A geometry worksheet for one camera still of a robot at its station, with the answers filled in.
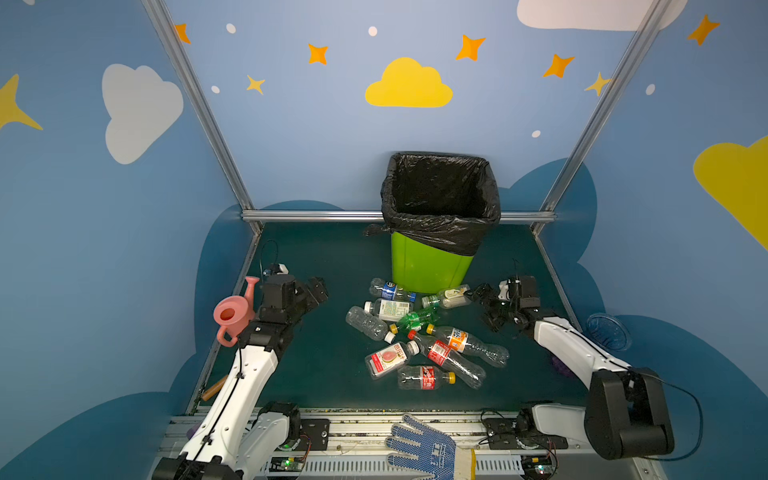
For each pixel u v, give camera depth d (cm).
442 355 83
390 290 97
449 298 95
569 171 102
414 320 90
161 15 69
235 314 84
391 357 84
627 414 42
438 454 72
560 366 55
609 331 75
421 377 78
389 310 93
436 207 101
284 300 59
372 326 88
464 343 86
